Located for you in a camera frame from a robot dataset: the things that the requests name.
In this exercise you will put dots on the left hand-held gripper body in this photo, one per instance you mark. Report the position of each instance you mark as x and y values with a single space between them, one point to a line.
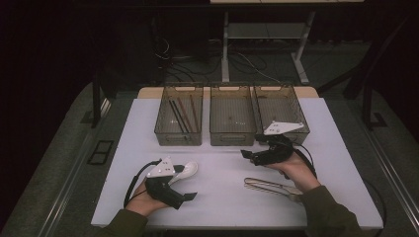
163 191

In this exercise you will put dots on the black stand leg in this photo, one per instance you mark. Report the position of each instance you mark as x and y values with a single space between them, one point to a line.
368 105
96 105

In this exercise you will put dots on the black chopstick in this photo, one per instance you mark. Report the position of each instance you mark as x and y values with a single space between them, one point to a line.
182 117
177 117

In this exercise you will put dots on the metal floor rail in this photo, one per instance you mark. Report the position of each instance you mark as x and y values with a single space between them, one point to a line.
395 177
66 184

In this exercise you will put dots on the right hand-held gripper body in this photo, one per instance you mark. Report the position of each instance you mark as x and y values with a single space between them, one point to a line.
280 151

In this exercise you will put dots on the person's left hand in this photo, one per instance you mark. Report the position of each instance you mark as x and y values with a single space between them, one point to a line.
141 202

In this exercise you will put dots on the clear grey plastic bin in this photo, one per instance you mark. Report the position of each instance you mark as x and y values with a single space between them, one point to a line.
164 115
280 105
232 115

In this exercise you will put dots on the person's right hand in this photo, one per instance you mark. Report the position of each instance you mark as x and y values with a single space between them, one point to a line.
298 171

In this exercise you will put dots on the grey metal desk frame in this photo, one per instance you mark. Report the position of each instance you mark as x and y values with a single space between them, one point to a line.
225 49

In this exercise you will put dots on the white ceramic spoon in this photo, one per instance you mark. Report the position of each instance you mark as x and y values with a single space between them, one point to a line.
188 168

